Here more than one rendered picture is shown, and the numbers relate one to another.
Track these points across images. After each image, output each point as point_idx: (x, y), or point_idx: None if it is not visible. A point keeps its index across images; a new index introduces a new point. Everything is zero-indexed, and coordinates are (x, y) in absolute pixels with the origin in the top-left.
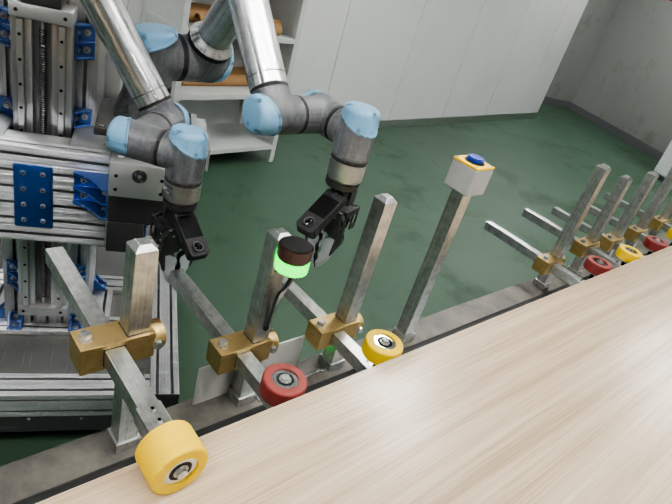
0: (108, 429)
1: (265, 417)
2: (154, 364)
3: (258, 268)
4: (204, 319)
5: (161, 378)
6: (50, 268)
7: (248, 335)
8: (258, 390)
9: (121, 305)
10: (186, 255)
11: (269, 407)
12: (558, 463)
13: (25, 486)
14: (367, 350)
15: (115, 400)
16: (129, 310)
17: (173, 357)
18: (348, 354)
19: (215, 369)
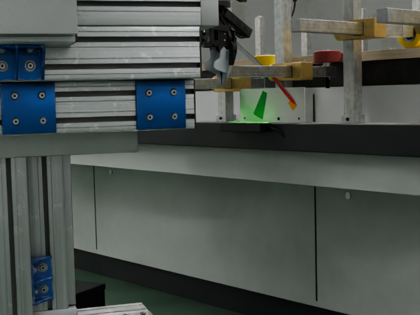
0: (355, 115)
1: None
2: (98, 314)
3: (282, 9)
4: (272, 70)
5: (120, 310)
6: (308, 29)
7: (287, 61)
8: (322, 72)
9: (353, 5)
10: (249, 34)
11: (331, 72)
12: None
13: (409, 123)
14: (274, 59)
15: (356, 83)
16: (360, 2)
17: (81, 309)
18: (256, 82)
19: (310, 77)
